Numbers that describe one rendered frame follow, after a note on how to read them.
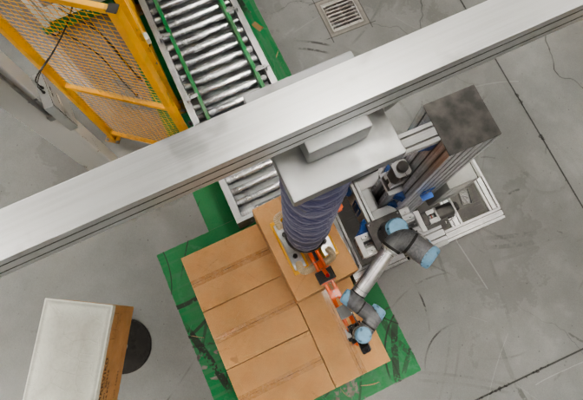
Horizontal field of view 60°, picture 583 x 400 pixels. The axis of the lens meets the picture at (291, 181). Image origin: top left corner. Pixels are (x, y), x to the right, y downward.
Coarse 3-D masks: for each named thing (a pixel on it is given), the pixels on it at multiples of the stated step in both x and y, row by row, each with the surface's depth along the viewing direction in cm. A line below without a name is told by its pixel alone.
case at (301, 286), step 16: (256, 208) 300; (272, 208) 300; (272, 240) 295; (336, 240) 295; (272, 256) 328; (336, 256) 293; (288, 272) 290; (336, 272) 290; (352, 272) 291; (304, 288) 288; (320, 288) 288
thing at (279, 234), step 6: (276, 228) 295; (276, 234) 295; (282, 234) 292; (282, 240) 293; (282, 246) 293; (294, 252) 291; (300, 252) 292; (288, 258) 291; (294, 258) 288; (300, 258) 290; (294, 264) 290; (306, 264) 290; (294, 270) 289
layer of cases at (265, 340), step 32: (256, 224) 351; (192, 256) 346; (224, 256) 346; (256, 256) 345; (224, 288) 340; (256, 288) 340; (288, 288) 340; (224, 320) 334; (256, 320) 334; (288, 320) 334; (320, 320) 334; (224, 352) 329; (256, 352) 329; (288, 352) 329; (320, 352) 329; (352, 352) 329; (384, 352) 329; (256, 384) 324; (288, 384) 324; (320, 384) 324
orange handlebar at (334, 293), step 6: (318, 252) 280; (312, 258) 279; (318, 258) 279; (324, 264) 278; (330, 288) 275; (336, 288) 274; (330, 294) 273; (336, 294) 273; (336, 300) 273; (336, 306) 272; (348, 324) 270
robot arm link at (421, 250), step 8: (416, 232) 280; (416, 240) 236; (424, 240) 237; (408, 248) 236; (416, 248) 235; (424, 248) 234; (432, 248) 235; (408, 256) 240; (416, 256) 235; (424, 256) 234; (432, 256) 234; (424, 264) 236
